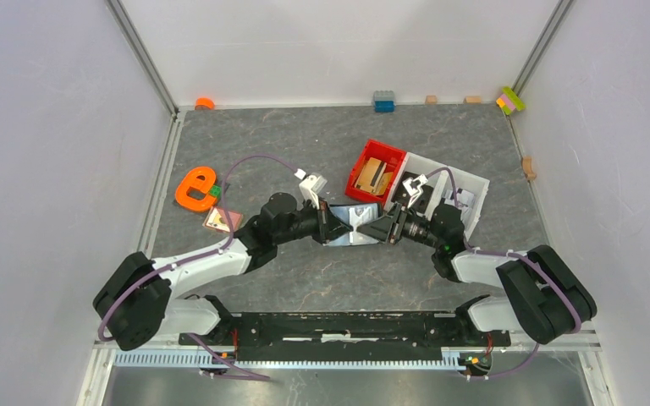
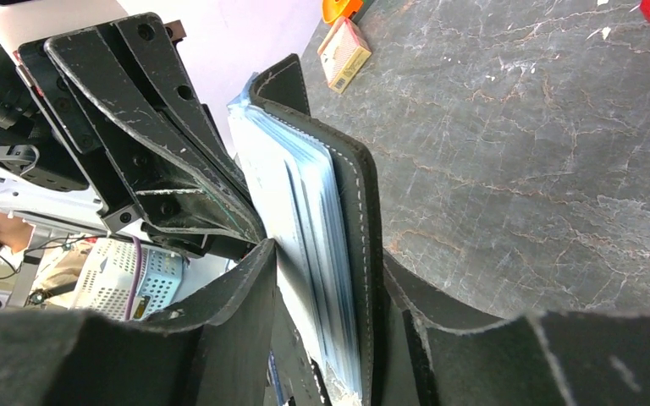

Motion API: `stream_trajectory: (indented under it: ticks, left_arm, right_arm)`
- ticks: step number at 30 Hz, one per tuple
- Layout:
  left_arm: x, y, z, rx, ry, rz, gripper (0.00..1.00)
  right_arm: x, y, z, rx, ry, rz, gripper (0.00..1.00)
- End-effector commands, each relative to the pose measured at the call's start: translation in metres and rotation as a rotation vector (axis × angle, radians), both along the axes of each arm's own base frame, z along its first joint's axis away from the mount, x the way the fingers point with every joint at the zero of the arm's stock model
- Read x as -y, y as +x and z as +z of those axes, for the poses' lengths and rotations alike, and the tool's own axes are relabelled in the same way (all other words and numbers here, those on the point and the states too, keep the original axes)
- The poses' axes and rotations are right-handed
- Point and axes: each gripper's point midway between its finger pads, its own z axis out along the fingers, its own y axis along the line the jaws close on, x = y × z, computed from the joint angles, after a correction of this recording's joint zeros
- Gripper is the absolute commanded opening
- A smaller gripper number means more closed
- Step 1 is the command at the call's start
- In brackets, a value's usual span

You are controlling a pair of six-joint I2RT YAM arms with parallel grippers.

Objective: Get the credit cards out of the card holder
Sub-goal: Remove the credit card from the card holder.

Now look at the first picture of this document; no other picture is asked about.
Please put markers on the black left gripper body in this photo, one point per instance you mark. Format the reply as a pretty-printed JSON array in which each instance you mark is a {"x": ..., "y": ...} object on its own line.
[{"x": 309, "y": 221}]

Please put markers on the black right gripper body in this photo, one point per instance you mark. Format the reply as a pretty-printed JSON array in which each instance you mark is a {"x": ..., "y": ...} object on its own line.
[{"x": 415, "y": 228}]

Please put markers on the white VIP credit card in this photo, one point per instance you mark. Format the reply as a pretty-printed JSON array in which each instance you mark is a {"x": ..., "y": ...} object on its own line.
[{"x": 363, "y": 214}]

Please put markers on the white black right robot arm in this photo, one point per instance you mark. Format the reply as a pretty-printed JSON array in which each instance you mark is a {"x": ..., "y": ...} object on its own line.
[{"x": 543, "y": 298}]

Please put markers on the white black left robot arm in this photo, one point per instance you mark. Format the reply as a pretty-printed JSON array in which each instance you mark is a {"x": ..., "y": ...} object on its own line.
[{"x": 145, "y": 297}]

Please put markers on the stack of gold credit cards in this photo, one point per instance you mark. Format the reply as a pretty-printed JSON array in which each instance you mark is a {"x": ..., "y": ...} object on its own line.
[{"x": 374, "y": 177}]

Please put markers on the white plastic bin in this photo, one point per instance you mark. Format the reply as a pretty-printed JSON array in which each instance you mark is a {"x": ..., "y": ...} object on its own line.
[
  {"x": 470, "y": 192},
  {"x": 412, "y": 166}
]

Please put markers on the red plastic bin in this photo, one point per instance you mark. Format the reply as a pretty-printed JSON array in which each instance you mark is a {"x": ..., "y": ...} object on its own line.
[{"x": 373, "y": 148}]

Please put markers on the pink wooden block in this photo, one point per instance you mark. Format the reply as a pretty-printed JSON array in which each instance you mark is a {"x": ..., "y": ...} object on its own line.
[{"x": 222, "y": 221}]

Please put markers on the green lego brick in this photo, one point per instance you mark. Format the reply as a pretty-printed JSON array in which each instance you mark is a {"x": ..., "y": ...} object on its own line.
[{"x": 216, "y": 191}]

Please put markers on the orange letter toy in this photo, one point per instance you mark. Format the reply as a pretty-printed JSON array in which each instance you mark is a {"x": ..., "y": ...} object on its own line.
[{"x": 193, "y": 192}]

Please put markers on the blue grey lego block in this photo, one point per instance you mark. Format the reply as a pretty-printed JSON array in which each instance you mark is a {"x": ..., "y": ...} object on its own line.
[{"x": 383, "y": 101}]

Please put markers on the curved wooden arch block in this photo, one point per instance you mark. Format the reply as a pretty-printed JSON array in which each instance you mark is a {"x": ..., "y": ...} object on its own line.
[{"x": 528, "y": 169}]

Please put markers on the orange round toy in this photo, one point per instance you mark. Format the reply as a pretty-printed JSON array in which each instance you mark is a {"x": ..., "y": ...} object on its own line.
[{"x": 204, "y": 103}]

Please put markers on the green pink lego stack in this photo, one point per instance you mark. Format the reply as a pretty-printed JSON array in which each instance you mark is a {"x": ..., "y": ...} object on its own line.
[{"x": 509, "y": 102}]

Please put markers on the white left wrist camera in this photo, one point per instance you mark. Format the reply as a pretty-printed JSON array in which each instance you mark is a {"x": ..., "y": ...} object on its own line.
[{"x": 310, "y": 186}]

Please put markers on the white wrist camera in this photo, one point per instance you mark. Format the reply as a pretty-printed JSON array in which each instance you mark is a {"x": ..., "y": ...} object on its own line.
[
  {"x": 310, "y": 186},
  {"x": 414, "y": 188}
]

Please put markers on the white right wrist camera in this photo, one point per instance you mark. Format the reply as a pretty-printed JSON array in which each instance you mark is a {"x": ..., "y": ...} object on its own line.
[{"x": 414, "y": 188}]

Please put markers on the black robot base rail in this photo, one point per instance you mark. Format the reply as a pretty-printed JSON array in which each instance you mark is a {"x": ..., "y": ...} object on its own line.
[{"x": 348, "y": 336}]

